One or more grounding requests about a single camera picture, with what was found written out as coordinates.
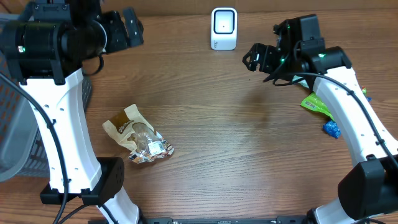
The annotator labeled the blue snack packet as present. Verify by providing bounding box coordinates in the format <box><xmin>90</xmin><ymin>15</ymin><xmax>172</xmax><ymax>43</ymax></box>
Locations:
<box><xmin>322</xmin><ymin>103</ymin><xmax>341</xmax><ymax>139</ymax></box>

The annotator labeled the grey plastic mesh basket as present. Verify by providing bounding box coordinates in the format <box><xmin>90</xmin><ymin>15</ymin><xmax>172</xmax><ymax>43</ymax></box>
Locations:
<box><xmin>1</xmin><ymin>19</ymin><xmax>91</xmax><ymax>182</ymax></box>

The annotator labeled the green snack packet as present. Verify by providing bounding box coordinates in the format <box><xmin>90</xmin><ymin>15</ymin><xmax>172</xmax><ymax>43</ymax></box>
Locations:
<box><xmin>300</xmin><ymin>92</ymin><xmax>334</xmax><ymax>120</ymax></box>

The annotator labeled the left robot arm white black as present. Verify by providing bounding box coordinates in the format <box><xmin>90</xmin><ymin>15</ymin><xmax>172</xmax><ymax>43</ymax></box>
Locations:
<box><xmin>1</xmin><ymin>1</ymin><xmax>144</xmax><ymax>224</ymax></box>

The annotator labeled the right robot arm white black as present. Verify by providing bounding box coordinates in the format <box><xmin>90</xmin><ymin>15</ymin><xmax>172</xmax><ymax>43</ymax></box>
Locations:
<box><xmin>243</xmin><ymin>14</ymin><xmax>397</xmax><ymax>223</ymax></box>

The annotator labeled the black rail at table edge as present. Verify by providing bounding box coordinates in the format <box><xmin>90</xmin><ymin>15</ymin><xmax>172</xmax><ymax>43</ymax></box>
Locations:
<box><xmin>137</xmin><ymin>215</ymin><xmax>316</xmax><ymax>224</ymax></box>

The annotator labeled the light teal snack packet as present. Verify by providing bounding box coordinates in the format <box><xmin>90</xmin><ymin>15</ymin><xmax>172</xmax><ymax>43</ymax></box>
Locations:
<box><xmin>292</xmin><ymin>75</ymin><xmax>309</xmax><ymax>89</ymax></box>

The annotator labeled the beige brown Pantree snack bag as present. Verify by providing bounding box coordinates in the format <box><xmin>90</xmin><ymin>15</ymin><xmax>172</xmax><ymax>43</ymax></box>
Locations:
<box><xmin>102</xmin><ymin>104</ymin><xmax>174</xmax><ymax>164</ymax></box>

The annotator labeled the white barcode scanner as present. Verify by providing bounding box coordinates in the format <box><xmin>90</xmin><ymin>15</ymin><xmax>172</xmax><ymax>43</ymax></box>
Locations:
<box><xmin>210</xmin><ymin>7</ymin><xmax>238</xmax><ymax>50</ymax></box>

